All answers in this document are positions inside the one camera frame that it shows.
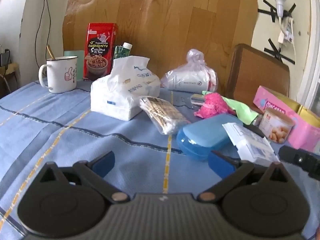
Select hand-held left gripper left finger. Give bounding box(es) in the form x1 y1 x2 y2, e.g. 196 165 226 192
37 151 130 204

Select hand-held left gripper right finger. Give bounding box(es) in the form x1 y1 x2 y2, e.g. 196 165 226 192
197 151 290 203

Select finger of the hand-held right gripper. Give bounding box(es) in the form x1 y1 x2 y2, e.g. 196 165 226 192
278 145 320 180

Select pink tin box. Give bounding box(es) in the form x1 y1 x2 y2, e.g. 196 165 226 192
252 85 320 150

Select blue plastic case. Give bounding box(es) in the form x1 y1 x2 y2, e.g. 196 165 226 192
176 113 244 162

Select white paper packet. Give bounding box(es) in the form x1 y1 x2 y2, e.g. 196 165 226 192
222 122 280 167

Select light green cloth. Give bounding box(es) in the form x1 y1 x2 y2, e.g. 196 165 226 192
202 91 259 122

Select pink fluffy scrubber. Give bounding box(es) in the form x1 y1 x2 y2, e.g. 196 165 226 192
194 92 232 119

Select bag of cotton swabs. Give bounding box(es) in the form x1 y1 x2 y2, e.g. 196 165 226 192
139 96 192 135

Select round snack can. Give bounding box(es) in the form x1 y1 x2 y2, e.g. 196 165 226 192
258 108 295 144

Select white tissue pack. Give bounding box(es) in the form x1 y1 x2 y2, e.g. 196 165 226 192
90 55 161 121

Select plastic bag of paper cups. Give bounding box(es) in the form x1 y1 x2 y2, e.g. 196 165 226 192
160 49 218 93

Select brown woven chair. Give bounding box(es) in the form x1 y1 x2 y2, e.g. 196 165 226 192
225 43 290 105

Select white enamel mug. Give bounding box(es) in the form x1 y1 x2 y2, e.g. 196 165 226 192
38 56 78 94

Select black tape strip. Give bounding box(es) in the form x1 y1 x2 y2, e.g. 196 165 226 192
268 39 296 65
257 2 297 23

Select red snack tin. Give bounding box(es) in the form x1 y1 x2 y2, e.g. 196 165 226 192
83 23 119 82

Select wooden side cabinet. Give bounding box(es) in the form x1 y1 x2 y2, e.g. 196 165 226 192
0 62 20 98

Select white window frame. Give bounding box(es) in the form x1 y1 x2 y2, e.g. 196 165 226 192
300 0 320 112

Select white wall socket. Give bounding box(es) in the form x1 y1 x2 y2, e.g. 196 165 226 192
277 16 296 45

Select wood pattern wall sheet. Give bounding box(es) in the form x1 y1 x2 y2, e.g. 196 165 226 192
62 0 258 98

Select black wall cable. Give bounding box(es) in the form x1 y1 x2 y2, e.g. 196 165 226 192
36 0 52 60

